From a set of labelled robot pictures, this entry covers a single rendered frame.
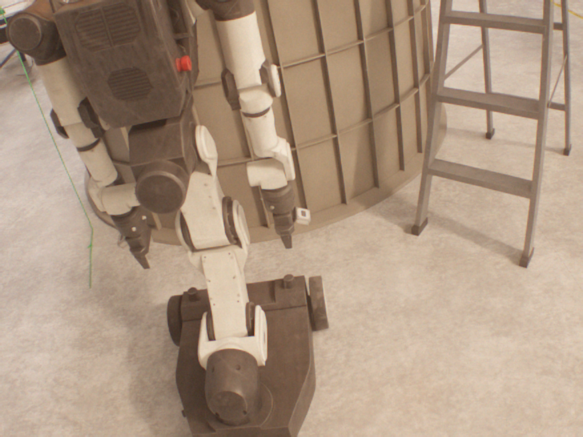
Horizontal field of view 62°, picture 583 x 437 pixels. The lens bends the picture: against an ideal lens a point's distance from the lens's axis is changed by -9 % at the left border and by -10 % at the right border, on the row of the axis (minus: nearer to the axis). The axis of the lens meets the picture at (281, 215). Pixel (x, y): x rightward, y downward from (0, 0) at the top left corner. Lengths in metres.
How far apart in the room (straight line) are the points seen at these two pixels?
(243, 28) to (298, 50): 1.03
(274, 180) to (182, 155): 0.32
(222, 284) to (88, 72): 0.82
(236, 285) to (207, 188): 0.35
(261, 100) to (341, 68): 1.09
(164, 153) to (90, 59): 0.27
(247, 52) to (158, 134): 0.26
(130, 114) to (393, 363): 1.23
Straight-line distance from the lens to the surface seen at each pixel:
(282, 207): 1.45
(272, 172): 1.38
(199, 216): 1.50
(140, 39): 1.04
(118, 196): 1.48
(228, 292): 1.64
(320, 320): 1.90
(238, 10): 1.15
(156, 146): 1.19
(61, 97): 1.30
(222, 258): 1.62
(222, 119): 2.24
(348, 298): 2.12
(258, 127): 1.27
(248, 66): 1.18
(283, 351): 1.76
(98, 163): 1.40
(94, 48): 1.07
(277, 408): 1.64
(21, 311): 2.70
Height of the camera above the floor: 1.52
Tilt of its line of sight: 36 degrees down
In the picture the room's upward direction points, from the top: 12 degrees counter-clockwise
